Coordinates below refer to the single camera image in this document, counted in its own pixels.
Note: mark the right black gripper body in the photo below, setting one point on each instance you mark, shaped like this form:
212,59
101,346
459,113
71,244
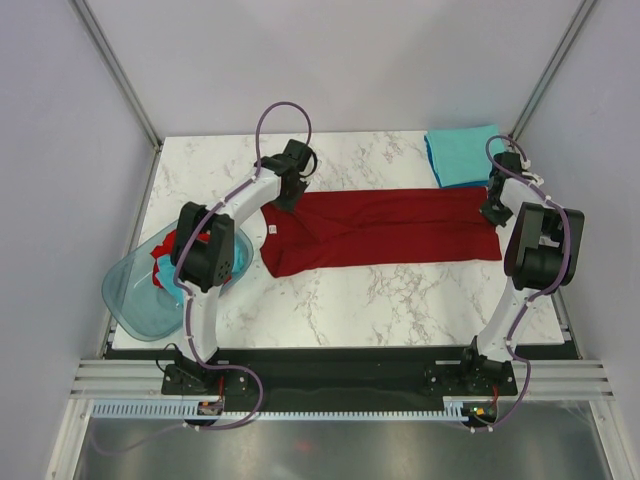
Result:
492,198

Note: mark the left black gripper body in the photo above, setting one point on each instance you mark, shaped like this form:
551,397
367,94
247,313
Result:
300,186

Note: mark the red t-shirt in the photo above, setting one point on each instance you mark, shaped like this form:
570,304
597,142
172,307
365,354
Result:
377,227

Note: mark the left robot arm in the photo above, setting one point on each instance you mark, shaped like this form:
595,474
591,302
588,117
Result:
203,250

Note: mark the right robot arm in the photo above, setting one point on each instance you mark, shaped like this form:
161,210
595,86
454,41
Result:
541,256

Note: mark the folded teal t-shirt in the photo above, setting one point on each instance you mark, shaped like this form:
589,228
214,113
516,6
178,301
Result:
476,133

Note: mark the red shirt in basket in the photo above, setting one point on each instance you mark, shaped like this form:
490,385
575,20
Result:
162,250

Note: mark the transparent blue plastic basket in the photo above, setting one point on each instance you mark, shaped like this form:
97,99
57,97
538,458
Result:
140,291

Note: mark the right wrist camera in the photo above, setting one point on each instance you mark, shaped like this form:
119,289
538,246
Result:
532,175

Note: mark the right aluminium frame post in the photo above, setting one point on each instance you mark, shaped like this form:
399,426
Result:
558,58

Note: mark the aluminium frame post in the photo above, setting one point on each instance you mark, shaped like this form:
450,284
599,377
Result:
94,30
558,58

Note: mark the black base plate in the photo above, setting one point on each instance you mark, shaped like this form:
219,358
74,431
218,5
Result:
238,359

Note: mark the white slotted cable duct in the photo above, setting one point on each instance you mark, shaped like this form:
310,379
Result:
193,409

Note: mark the left aluminium frame post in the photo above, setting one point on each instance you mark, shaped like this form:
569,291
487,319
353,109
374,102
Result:
94,30

